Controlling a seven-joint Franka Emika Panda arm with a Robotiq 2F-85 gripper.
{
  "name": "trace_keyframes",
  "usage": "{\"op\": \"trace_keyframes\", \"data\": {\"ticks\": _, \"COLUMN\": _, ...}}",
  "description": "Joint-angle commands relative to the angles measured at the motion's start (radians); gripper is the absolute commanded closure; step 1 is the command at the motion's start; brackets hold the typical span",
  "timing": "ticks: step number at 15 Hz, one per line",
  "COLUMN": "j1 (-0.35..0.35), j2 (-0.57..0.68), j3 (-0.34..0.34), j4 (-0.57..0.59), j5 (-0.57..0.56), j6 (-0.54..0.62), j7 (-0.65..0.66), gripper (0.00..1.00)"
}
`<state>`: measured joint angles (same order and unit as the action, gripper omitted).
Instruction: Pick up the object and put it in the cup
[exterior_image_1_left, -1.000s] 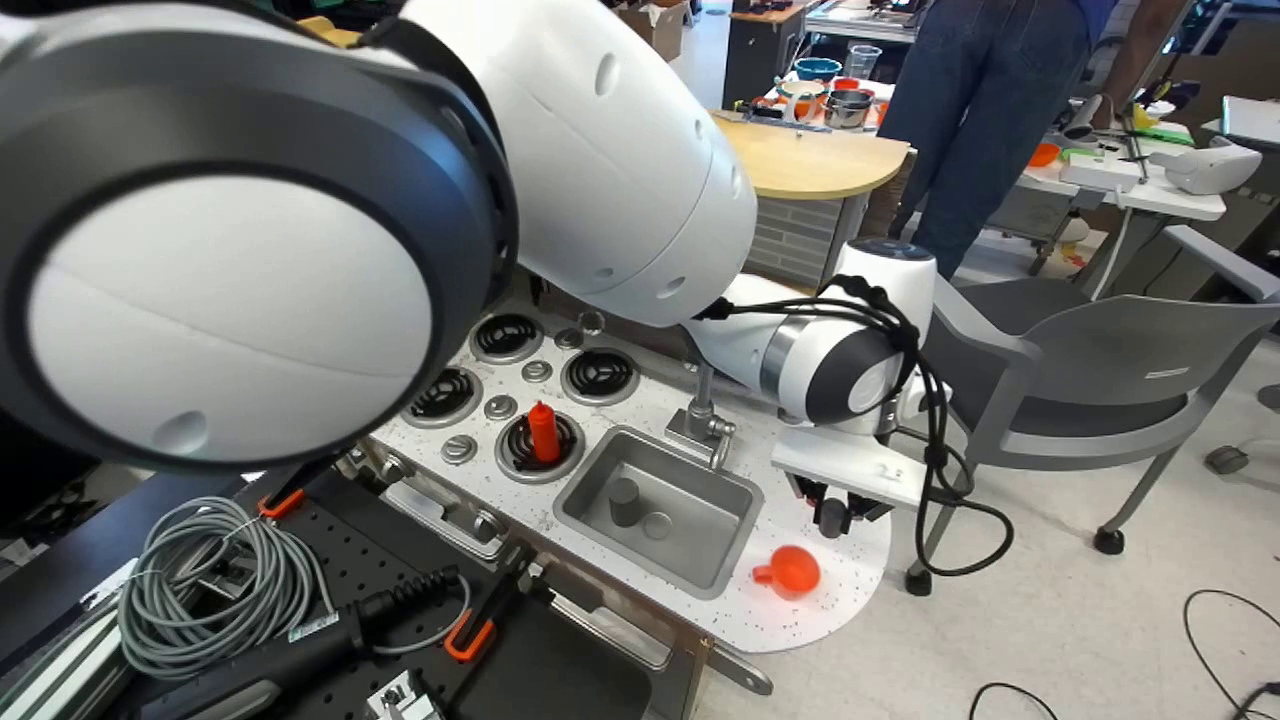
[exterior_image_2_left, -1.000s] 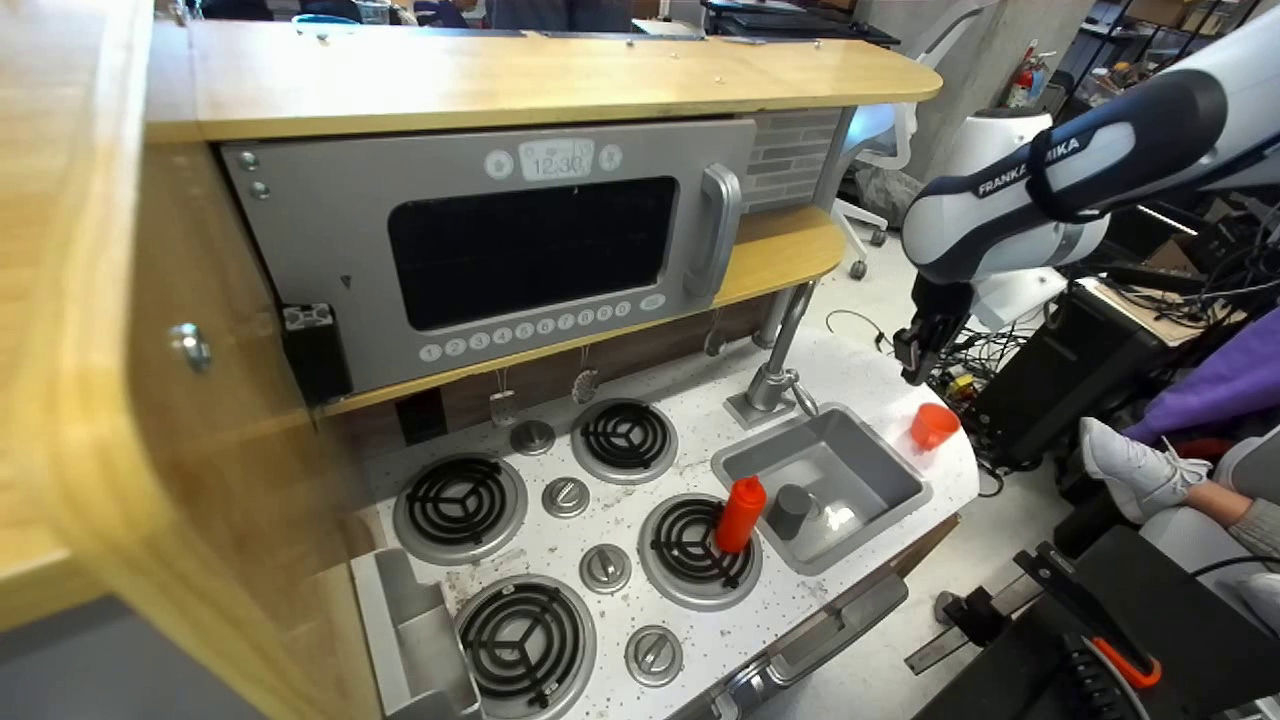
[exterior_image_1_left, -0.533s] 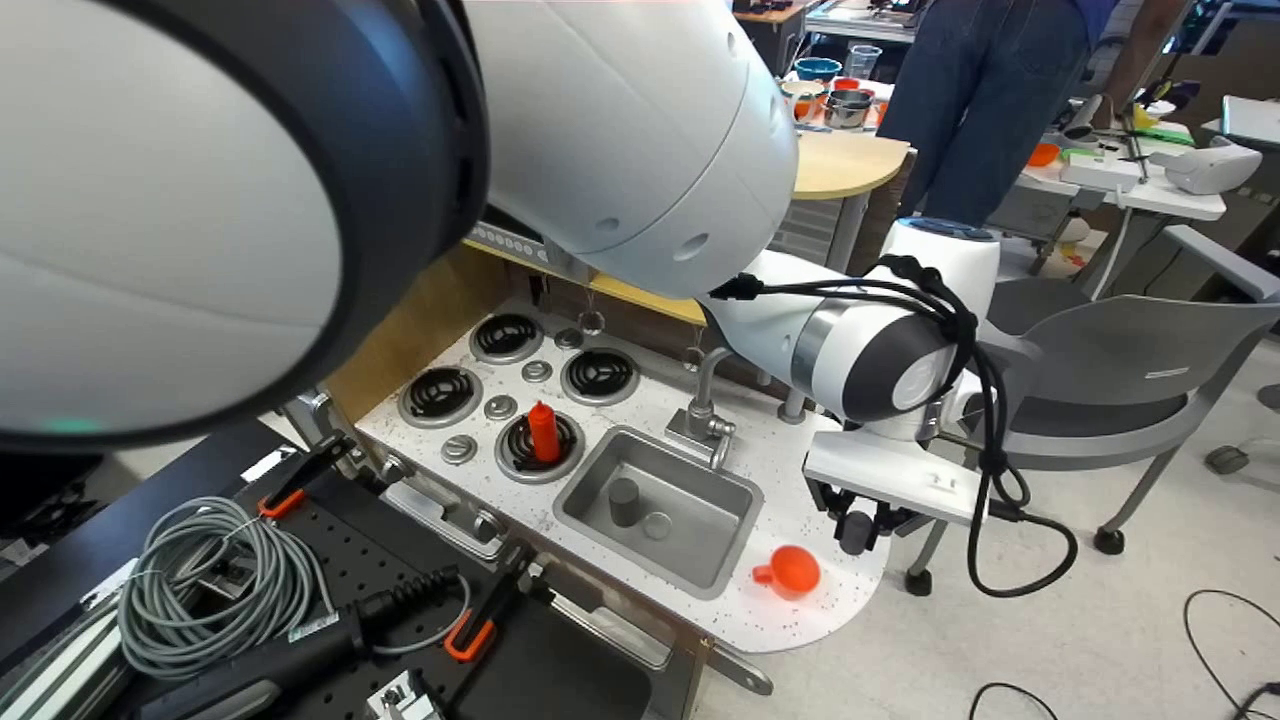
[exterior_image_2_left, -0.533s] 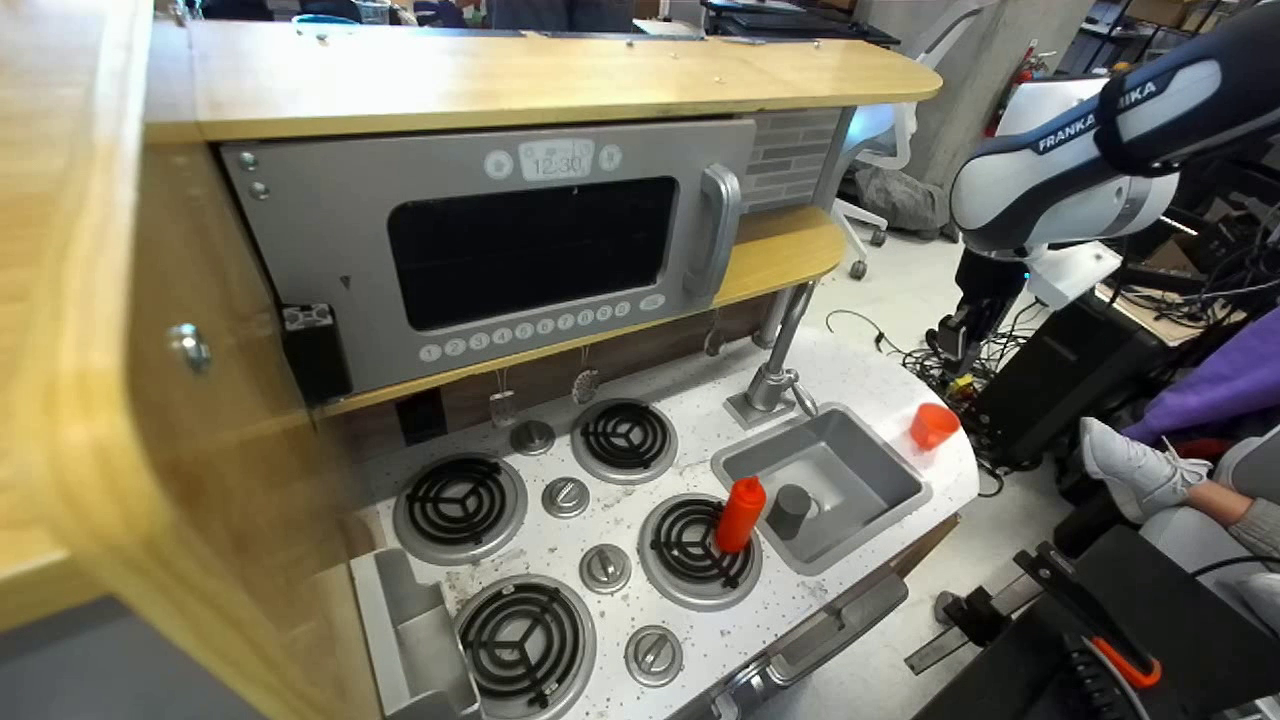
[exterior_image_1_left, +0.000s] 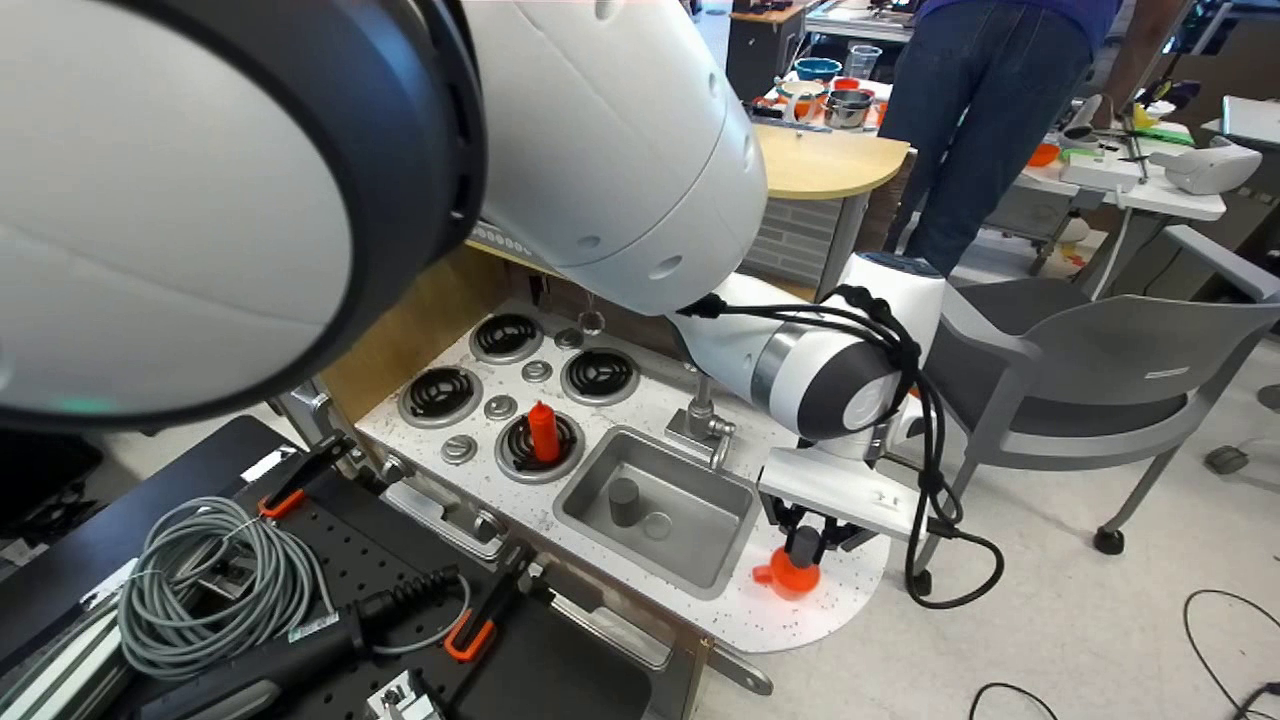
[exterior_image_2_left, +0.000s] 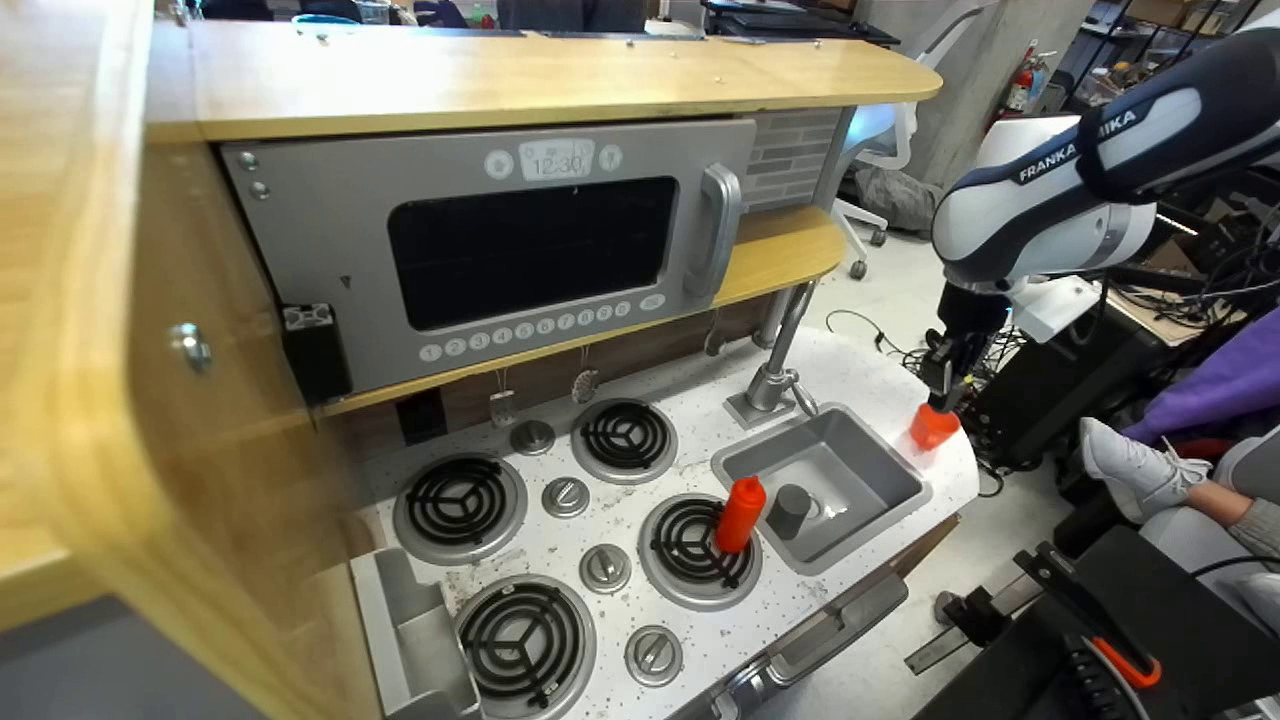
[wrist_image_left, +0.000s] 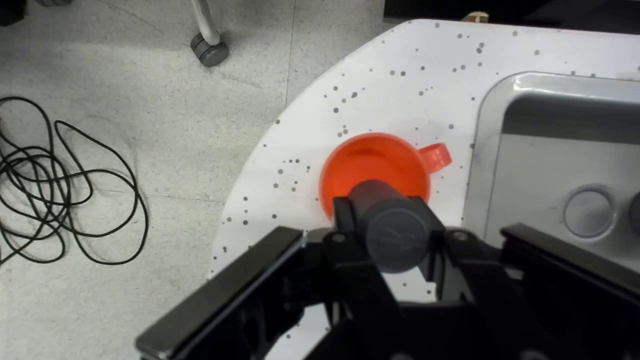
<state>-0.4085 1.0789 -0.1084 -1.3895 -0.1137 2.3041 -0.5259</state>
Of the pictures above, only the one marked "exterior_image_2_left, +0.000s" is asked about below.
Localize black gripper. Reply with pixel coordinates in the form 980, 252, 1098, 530
928, 280, 1010, 408

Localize orange plastic cup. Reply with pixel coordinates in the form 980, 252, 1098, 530
908, 402, 964, 456

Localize black equipment box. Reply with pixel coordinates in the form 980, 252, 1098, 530
964, 309, 1186, 473

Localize grey toy sink basin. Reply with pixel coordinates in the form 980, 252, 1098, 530
709, 403, 936, 582

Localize grey toy faucet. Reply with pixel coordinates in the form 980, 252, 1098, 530
723, 278, 826, 434

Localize grey cylinder block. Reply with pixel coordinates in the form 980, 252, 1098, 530
766, 479, 820, 543

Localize person leg white sock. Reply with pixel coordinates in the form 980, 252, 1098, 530
1076, 414, 1280, 564

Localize purple cloth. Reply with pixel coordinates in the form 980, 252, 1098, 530
1119, 309, 1280, 449

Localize black coil stove burner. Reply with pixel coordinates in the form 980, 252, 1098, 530
452, 573, 601, 720
390, 452, 532, 570
567, 396, 682, 484
638, 493, 767, 613

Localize black and orange clamp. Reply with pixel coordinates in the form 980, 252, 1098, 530
1018, 535, 1170, 695

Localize grey stove knob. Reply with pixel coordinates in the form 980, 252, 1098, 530
542, 473, 598, 526
622, 622, 689, 691
576, 540, 638, 599
505, 417, 561, 461

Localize grey toy microwave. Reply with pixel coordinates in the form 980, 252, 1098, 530
217, 116, 767, 402

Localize wooden toy kitchen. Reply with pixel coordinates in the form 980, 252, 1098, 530
0, 0, 983, 720

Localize grey plastic side caddy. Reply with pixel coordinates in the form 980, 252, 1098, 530
350, 543, 483, 720

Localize silver bolt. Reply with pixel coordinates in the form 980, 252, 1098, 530
168, 316, 217, 376

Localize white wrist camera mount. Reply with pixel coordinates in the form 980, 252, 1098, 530
1010, 269, 1107, 347

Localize grey cabinet door handle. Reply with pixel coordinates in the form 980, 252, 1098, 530
754, 570, 912, 691

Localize grey microwave door handle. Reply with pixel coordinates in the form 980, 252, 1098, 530
686, 160, 747, 309

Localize black panel bracket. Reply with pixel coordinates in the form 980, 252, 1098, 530
276, 301, 359, 408

